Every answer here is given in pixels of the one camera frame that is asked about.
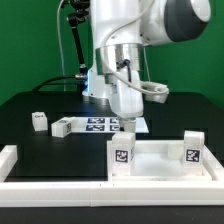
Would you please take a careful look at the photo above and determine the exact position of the white hanging cable left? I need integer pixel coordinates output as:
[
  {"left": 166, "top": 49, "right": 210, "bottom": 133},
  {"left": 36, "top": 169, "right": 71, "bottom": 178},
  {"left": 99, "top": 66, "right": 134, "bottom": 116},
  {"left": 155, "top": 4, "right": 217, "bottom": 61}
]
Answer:
[{"left": 56, "top": 0, "right": 68, "bottom": 93}]

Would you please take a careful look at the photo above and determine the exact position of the white U-shaped obstacle fence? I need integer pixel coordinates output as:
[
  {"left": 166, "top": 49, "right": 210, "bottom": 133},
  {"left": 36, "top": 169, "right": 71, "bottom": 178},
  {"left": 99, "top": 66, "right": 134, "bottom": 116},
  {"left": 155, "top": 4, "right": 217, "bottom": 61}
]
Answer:
[{"left": 0, "top": 145, "right": 224, "bottom": 207}]

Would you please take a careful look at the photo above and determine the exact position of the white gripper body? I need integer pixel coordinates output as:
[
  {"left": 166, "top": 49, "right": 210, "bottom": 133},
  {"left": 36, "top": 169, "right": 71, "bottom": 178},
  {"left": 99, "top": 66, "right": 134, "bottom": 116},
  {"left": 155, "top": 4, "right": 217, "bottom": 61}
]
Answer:
[{"left": 109, "top": 69, "right": 169, "bottom": 119}]

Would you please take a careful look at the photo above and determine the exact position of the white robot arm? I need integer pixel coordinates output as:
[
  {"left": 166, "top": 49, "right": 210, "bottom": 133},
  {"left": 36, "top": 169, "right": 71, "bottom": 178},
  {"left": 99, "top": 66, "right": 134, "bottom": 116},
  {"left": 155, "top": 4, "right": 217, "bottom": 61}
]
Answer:
[{"left": 60, "top": 0, "right": 211, "bottom": 132}]

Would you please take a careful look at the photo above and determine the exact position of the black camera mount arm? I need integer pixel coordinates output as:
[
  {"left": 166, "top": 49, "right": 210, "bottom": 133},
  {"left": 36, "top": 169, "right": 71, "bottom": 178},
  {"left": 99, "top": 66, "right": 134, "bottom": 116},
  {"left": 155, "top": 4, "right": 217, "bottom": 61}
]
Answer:
[{"left": 67, "top": 12, "right": 88, "bottom": 80}]

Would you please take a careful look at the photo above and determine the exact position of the white hanging cable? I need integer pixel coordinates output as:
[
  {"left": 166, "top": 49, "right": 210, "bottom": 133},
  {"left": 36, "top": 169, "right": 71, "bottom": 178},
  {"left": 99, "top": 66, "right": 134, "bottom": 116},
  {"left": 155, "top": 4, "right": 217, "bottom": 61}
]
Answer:
[
  {"left": 142, "top": 49, "right": 152, "bottom": 83},
  {"left": 56, "top": 0, "right": 68, "bottom": 93}
]

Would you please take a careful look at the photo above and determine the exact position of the white square table top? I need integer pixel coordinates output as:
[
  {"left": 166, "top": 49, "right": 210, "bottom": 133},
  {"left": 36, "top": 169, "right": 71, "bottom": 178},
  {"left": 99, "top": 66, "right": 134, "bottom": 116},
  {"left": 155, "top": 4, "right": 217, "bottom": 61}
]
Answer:
[{"left": 107, "top": 140, "right": 224, "bottom": 181}]

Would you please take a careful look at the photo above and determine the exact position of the white fiducial tag sheet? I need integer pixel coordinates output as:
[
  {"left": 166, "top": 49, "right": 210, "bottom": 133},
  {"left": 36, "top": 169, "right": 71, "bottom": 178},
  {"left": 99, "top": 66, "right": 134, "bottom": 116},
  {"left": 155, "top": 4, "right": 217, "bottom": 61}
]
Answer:
[{"left": 70, "top": 116, "right": 150, "bottom": 134}]

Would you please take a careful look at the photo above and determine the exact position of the white hanging cable right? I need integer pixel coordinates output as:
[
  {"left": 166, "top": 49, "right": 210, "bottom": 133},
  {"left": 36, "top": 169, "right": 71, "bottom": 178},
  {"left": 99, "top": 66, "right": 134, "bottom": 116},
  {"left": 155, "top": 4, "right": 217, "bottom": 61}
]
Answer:
[{"left": 142, "top": 49, "right": 152, "bottom": 83}]

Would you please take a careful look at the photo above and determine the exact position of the black cable at base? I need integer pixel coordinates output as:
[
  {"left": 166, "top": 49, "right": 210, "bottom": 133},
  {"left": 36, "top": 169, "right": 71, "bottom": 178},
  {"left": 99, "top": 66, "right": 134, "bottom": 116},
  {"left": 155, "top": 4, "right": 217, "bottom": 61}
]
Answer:
[{"left": 32, "top": 75, "right": 88, "bottom": 93}]

